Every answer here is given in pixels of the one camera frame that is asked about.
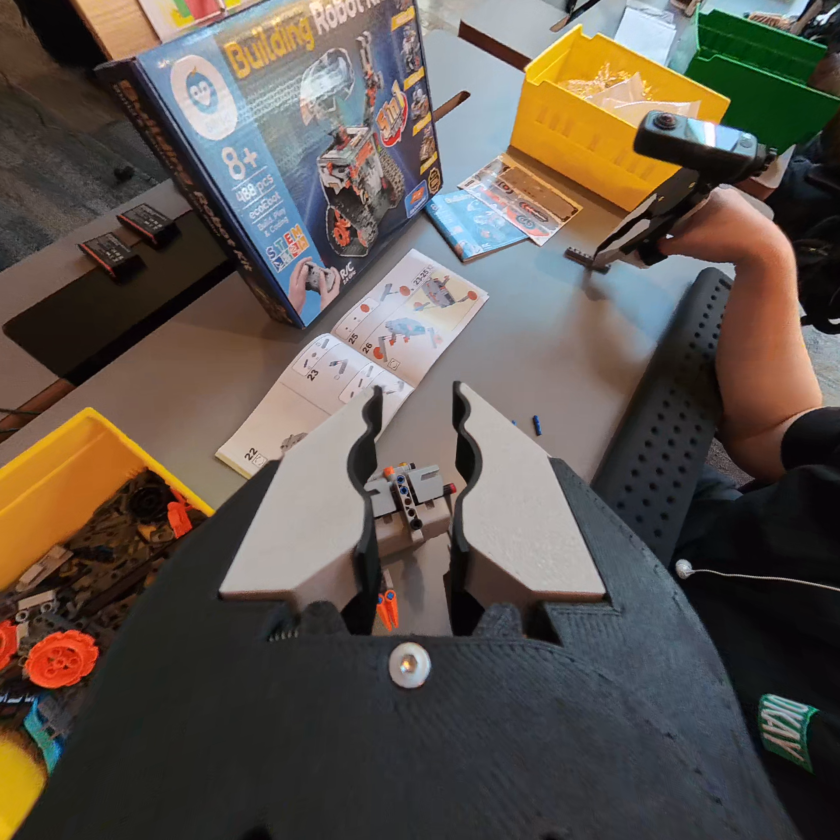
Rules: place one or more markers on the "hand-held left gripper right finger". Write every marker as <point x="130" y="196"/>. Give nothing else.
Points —
<point x="531" y="525"/>

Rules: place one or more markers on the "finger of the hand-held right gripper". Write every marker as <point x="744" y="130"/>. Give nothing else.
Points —
<point x="627" y="248"/>
<point x="646" y="215"/>

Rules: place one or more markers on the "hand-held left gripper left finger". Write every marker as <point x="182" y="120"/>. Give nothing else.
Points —
<point x="295" y="525"/>

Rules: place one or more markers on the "dark grey beam piece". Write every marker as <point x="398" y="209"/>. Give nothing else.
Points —
<point x="577" y="254"/>

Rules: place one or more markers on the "grey partly built robot model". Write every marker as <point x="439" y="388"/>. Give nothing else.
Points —
<point x="394" y="541"/>

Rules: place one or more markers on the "pile of building pieces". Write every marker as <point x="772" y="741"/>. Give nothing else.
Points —
<point x="98" y="558"/>

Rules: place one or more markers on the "yellow parts bin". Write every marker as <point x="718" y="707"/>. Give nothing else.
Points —
<point x="577" y="151"/>
<point x="52" y="459"/>

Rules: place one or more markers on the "person's right forearm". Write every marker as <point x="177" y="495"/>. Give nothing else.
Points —
<point x="761" y="361"/>

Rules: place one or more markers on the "black desk mat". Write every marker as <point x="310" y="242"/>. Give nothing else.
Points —
<point x="98" y="321"/>

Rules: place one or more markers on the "person's right hand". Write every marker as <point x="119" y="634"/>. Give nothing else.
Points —
<point x="728" y="229"/>

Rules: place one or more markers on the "clear plastic parts bags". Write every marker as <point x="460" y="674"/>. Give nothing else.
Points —
<point x="630" y="98"/>

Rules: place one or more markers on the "green parts bin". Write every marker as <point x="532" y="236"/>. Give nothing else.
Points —
<point x="754" y="98"/>

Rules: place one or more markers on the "sticker sheet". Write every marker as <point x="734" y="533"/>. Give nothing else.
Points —
<point x="525" y="197"/>

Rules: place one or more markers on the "blue cover manual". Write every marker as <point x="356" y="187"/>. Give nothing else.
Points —
<point x="472" y="226"/>

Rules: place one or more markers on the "open instruction booklet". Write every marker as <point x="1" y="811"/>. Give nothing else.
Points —
<point x="420" y="328"/>

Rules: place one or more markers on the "person's black hoodie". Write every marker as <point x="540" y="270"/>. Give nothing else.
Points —
<point x="754" y="623"/>

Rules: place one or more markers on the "orange toothed wheel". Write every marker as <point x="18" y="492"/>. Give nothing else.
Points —
<point x="6" y="646"/>
<point x="46" y="664"/>

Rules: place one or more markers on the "blue robot kit box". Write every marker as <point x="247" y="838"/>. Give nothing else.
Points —
<point x="295" y="164"/>

